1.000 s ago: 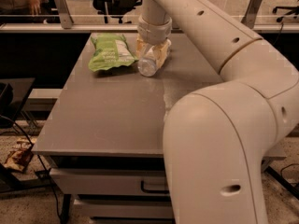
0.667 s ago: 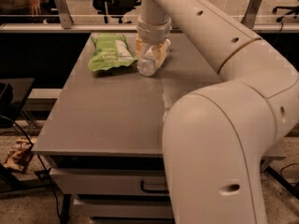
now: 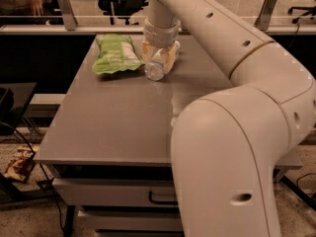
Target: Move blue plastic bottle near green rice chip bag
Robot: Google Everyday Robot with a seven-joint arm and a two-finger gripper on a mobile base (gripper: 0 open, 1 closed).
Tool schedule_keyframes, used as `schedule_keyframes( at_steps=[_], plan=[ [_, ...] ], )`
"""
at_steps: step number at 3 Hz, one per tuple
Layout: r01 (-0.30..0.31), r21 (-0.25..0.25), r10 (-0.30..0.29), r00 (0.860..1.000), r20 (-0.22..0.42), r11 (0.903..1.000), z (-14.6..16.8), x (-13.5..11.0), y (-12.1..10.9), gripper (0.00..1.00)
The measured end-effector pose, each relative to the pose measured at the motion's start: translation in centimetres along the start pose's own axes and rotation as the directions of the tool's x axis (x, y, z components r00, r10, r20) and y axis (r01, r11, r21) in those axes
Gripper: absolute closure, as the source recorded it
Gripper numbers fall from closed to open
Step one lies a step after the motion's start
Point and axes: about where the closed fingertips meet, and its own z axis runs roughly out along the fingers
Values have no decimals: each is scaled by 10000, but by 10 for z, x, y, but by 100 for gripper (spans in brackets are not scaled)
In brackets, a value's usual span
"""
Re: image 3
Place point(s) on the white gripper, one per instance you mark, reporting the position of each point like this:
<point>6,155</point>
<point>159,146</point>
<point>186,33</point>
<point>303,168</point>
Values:
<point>160,37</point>

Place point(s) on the clear plastic water bottle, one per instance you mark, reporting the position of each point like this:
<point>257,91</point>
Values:
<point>154,68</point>

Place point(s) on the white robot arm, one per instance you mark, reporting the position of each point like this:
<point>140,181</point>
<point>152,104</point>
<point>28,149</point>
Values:
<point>225,145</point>

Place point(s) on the green rice chip bag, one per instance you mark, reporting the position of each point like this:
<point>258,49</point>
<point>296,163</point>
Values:
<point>117,54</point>

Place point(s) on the crumpled brown snack bag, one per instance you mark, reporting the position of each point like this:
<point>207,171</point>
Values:
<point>21,165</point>

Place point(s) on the black side table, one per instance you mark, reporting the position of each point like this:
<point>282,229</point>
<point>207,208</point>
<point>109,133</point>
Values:
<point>14,101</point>

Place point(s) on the black chair at right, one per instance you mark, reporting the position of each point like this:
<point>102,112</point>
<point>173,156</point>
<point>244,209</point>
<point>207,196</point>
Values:
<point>307,11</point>

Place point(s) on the left metal rail bracket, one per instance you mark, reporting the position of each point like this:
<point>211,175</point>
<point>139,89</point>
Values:
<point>68,17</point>

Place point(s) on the black drawer handle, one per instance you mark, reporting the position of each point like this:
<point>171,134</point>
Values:
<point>162,199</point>

